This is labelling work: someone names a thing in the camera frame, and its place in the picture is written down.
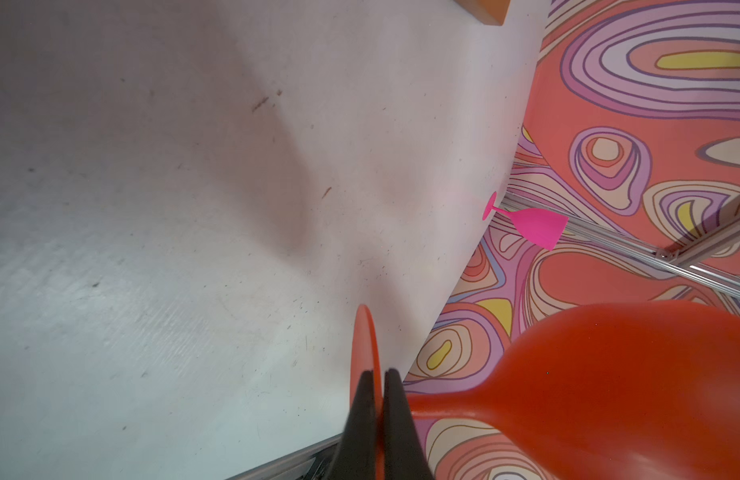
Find pink plastic wine glass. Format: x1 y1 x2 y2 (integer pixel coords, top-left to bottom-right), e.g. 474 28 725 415
482 192 569 251

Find wooden rack base board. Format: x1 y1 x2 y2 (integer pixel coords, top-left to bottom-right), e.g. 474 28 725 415
456 0 511 26

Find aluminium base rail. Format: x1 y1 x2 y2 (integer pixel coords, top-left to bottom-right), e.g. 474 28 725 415
229 435 341 480

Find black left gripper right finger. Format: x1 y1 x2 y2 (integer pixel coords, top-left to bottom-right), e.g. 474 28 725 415
383 369 433 480

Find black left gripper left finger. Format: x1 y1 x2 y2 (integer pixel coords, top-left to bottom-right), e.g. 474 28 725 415
327 371 377 480

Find red plastic wine glass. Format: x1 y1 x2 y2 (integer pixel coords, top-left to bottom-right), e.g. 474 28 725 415
351 301 740 479

